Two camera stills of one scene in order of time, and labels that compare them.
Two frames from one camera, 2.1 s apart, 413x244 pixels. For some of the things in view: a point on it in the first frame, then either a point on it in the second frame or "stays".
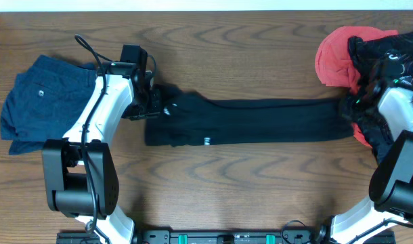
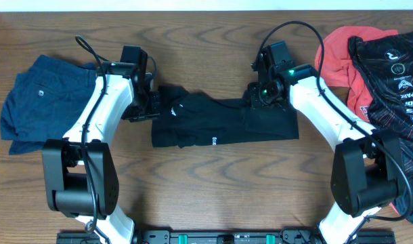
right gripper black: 346,110 -> 254,101
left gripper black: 154,112 stays
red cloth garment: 334,64 stays
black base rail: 214,236 stays
